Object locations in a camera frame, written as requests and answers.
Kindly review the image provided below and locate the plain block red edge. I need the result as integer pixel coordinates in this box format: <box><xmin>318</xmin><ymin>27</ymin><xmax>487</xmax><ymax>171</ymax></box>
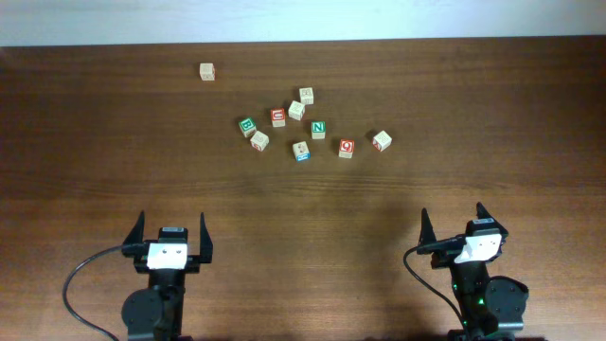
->
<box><xmin>372</xmin><ymin>131</ymin><xmax>393</xmax><ymax>152</ymax></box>

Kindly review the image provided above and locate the far left plain wooden block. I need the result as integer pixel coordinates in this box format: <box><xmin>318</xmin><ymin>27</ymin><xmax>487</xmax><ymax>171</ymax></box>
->
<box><xmin>199</xmin><ymin>63</ymin><xmax>216</xmax><ymax>81</ymax></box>

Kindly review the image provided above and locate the picture block blue side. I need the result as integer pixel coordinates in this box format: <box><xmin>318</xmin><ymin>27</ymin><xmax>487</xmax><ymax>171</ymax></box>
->
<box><xmin>293</xmin><ymin>141</ymin><xmax>311</xmax><ymax>162</ymax></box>

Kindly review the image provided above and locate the plain tilted wooden block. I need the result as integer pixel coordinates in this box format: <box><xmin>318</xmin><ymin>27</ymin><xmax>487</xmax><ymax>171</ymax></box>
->
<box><xmin>288</xmin><ymin>100</ymin><xmax>305</xmax><ymax>121</ymax></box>

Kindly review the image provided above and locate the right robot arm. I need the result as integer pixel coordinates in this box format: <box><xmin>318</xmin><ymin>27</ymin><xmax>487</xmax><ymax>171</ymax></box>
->
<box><xmin>416</xmin><ymin>203</ymin><xmax>529</xmax><ymax>340</ymax></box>

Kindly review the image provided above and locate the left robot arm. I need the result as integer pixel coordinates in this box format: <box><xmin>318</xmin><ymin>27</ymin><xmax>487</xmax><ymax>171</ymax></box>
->
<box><xmin>121</xmin><ymin>213</ymin><xmax>213</xmax><ymax>341</ymax></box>

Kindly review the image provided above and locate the red U letter block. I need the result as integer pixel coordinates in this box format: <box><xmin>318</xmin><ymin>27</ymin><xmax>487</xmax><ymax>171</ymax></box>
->
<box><xmin>270</xmin><ymin>108</ymin><xmax>286</xmax><ymax>128</ymax></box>

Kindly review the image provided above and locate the plain block far top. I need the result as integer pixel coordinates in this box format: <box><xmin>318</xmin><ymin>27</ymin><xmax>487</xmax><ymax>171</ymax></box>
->
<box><xmin>299</xmin><ymin>87</ymin><xmax>314</xmax><ymax>105</ymax></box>

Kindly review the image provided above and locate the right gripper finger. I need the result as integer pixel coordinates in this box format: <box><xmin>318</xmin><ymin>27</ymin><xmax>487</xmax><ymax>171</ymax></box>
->
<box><xmin>419</xmin><ymin>207</ymin><xmax>437</xmax><ymax>246</ymax></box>
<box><xmin>476</xmin><ymin>202</ymin><xmax>492</xmax><ymax>220</ymax></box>

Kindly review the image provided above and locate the green N letter block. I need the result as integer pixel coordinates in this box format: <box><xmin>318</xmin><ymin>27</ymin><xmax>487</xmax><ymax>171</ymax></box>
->
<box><xmin>311</xmin><ymin>121</ymin><xmax>327</xmax><ymax>139</ymax></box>

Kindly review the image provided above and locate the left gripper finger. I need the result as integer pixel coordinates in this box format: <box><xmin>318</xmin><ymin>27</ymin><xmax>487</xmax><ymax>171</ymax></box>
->
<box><xmin>200</xmin><ymin>212</ymin><xmax>213</xmax><ymax>263</ymax></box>
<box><xmin>121</xmin><ymin>211</ymin><xmax>145</xmax><ymax>257</ymax></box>

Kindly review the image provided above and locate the plain block red side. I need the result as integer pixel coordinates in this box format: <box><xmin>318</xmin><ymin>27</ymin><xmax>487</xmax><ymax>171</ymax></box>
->
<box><xmin>250</xmin><ymin>131</ymin><xmax>269</xmax><ymax>152</ymax></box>

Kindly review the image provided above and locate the green B letter block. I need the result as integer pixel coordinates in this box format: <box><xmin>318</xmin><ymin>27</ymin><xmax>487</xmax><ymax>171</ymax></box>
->
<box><xmin>238</xmin><ymin>117</ymin><xmax>257</xmax><ymax>138</ymax></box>

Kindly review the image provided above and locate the red Q letter block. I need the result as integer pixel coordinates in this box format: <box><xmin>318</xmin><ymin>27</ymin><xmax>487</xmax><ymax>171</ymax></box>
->
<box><xmin>338</xmin><ymin>139</ymin><xmax>355</xmax><ymax>158</ymax></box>

